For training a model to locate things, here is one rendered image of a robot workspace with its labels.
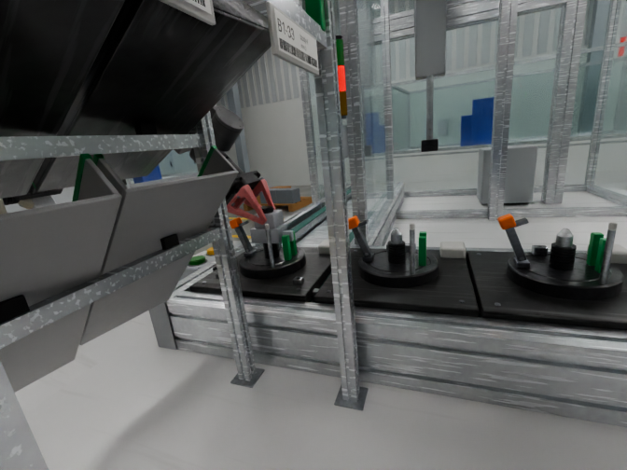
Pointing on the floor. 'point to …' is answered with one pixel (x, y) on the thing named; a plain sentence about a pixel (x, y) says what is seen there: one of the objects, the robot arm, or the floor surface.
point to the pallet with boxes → (283, 195)
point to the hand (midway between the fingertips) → (267, 216)
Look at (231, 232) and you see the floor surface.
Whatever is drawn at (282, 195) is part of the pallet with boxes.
